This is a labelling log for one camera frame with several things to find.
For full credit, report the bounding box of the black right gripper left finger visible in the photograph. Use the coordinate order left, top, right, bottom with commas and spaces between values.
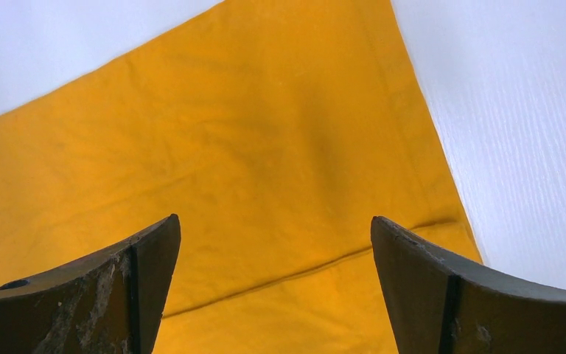
0, 215, 181, 353

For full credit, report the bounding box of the yellow t-shirt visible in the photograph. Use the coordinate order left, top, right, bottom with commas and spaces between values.
0, 1, 481, 353

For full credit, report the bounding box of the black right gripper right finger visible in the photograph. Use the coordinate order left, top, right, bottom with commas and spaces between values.
371, 217, 566, 353

